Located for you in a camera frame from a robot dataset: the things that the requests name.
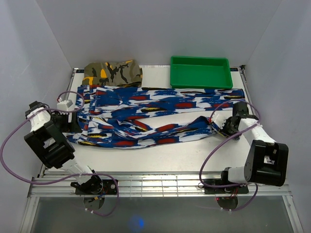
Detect blue white red patterned trousers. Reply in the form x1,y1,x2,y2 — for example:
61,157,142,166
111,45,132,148
67,85,245,149

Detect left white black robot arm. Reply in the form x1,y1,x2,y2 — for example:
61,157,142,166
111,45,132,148
24,101,104,194

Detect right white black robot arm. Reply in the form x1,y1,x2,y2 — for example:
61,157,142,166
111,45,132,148
219,102,289,193

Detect folded camouflage trousers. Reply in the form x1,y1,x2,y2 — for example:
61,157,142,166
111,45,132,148
82,60,143,87

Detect green plastic tray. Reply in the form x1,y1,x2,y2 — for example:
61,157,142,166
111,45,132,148
170,56,233,89

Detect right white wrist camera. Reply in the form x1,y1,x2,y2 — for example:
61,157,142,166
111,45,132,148
211,113,227,131

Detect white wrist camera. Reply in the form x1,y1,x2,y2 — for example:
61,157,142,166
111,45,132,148
57,100,74,112
211,113,227,131

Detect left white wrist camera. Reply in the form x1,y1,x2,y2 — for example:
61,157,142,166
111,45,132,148
57,100,74,112

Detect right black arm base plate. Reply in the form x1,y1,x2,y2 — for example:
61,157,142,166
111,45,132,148
204,179,249,195

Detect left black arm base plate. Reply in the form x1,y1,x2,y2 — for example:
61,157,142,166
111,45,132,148
70,179,117,195

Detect aluminium table edge rail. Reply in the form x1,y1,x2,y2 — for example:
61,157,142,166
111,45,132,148
28,173,292,198

